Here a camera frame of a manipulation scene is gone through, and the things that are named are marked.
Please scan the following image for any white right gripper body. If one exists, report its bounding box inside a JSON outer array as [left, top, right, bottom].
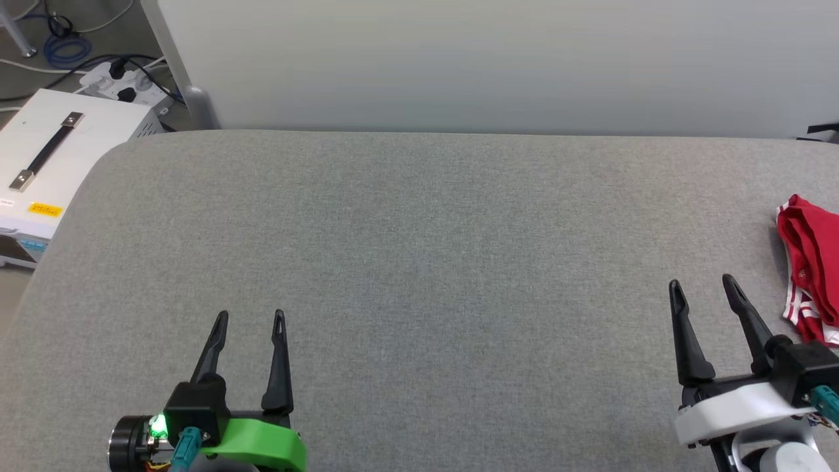
[[674, 373, 814, 448]]

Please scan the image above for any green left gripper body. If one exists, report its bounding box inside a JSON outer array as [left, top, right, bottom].
[[199, 409, 308, 472]]

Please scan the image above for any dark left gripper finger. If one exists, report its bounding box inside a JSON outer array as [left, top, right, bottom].
[[261, 310, 294, 414], [189, 311, 229, 387]]

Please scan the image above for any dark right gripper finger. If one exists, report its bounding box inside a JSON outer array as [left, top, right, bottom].
[[668, 280, 716, 387], [722, 275, 775, 376]]

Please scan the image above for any red and white shirt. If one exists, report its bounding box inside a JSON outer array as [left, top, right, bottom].
[[775, 194, 839, 347]]

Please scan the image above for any grey partition foot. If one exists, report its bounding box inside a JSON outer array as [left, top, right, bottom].
[[183, 85, 221, 130]]

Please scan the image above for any white metal equipment box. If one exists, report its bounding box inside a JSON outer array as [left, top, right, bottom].
[[0, 88, 165, 269]]

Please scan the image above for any white power strip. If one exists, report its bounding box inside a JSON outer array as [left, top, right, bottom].
[[79, 59, 168, 109]]

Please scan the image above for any white partition panel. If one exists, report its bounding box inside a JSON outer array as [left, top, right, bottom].
[[141, 0, 839, 139]]

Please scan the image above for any black strap box handle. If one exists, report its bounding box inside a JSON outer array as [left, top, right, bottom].
[[9, 111, 85, 193]]

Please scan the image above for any black power cable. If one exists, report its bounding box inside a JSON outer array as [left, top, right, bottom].
[[0, 54, 184, 106]]

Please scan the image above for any blue coiled cable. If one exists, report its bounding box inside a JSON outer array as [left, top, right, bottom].
[[42, 31, 93, 70]]

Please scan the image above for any white floor cable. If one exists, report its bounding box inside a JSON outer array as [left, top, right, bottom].
[[0, 0, 135, 74]]

